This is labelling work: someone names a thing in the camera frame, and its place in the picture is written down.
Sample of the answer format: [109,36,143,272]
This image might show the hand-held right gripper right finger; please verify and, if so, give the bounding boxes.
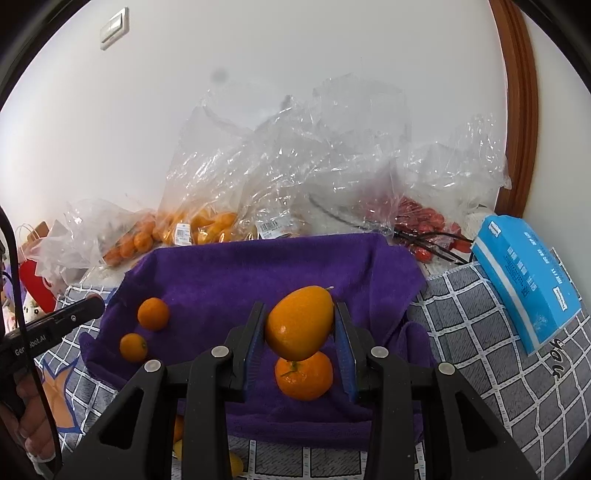
[333,301,539,480]

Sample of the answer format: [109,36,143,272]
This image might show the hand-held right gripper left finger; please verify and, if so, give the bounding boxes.
[58,301,266,480]

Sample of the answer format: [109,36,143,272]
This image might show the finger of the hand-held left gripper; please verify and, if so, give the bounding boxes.
[25,294,106,333]

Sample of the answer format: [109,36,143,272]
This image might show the large orange with stem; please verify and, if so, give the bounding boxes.
[274,351,334,401]

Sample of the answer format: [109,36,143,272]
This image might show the oval orange kumquat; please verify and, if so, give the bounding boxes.
[264,285,335,362]

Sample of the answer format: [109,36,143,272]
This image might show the purple towel lined tray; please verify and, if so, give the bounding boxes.
[78,232,439,439]

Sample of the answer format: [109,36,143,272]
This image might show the person's left hand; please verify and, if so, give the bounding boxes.
[9,369,58,472]

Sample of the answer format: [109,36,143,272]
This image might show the white floral plush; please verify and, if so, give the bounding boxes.
[21,295,47,324]

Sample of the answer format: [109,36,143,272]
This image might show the red paper bag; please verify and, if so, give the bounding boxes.
[18,258,58,312]

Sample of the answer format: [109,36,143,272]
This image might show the white plastic bag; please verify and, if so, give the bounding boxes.
[21,219,88,296]

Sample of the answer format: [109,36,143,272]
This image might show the brown paper bag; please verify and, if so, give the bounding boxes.
[16,220,51,241]

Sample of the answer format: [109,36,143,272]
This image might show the clear bag of small mandarins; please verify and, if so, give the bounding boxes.
[62,198,160,268]

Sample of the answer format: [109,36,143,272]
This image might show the checked blanket with stars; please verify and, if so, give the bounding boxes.
[28,256,591,480]

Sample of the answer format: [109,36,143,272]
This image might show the thin black twigs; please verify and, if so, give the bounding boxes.
[308,194,474,264]

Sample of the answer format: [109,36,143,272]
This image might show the clear bag of red strawberries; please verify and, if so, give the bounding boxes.
[379,113,513,266]

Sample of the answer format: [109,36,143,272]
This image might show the blue tissue pack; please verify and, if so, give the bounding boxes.
[471,215,583,356]

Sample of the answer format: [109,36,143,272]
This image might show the large crumpled clear bag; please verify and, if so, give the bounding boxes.
[240,71,411,241]

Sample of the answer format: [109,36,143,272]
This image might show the white light switch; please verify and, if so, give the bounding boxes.
[99,7,130,51]

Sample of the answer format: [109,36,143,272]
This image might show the brown wooden door frame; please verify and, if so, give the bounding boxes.
[488,0,540,217]

